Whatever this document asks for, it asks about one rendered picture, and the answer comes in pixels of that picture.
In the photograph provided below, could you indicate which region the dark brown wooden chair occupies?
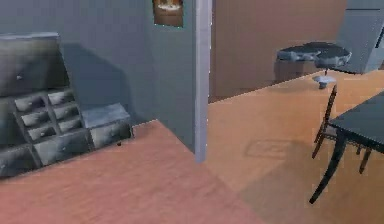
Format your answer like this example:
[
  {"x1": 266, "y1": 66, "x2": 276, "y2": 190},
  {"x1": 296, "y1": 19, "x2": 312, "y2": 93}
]
[{"x1": 311, "y1": 84, "x2": 373, "y2": 175}]

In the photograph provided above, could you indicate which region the brown framed wall picture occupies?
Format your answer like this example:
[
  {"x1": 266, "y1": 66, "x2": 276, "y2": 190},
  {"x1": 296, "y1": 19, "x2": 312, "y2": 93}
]
[{"x1": 152, "y1": 0, "x2": 185, "y2": 29}]

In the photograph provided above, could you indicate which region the black dining table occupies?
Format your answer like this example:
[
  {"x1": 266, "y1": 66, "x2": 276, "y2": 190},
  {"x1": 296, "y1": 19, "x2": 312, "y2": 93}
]
[{"x1": 308, "y1": 91, "x2": 384, "y2": 205}]

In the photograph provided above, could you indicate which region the grey chest of drawers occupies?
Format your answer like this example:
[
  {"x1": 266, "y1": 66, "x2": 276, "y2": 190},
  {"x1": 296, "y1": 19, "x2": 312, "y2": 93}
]
[{"x1": 0, "y1": 31, "x2": 135, "y2": 179}]

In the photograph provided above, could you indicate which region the dark grey round pedestal table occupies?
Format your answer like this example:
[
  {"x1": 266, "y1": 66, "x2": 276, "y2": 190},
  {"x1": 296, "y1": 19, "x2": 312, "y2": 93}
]
[{"x1": 276, "y1": 41, "x2": 353, "y2": 90}]

